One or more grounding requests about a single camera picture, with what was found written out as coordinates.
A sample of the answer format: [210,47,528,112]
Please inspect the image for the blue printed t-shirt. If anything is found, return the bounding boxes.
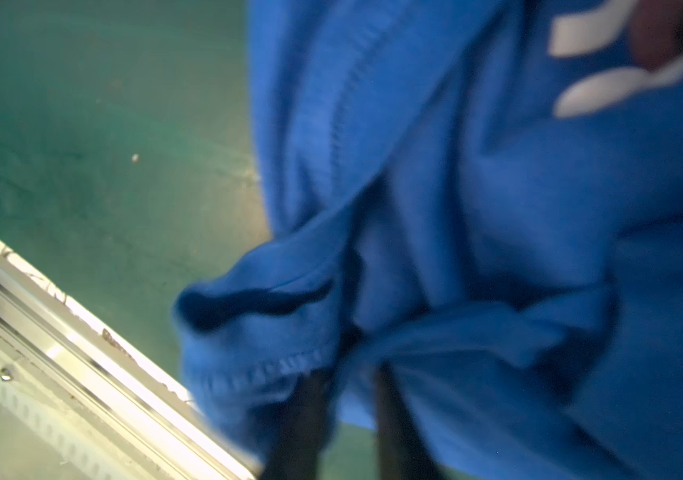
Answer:
[173,1,683,479]

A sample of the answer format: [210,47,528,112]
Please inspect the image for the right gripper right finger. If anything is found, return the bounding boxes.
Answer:
[375,363,443,480]

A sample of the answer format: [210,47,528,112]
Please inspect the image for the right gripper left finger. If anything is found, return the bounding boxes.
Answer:
[259,369,330,480]

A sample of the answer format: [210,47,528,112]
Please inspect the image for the aluminium front rail frame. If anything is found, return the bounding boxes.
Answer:
[0,240,253,479]

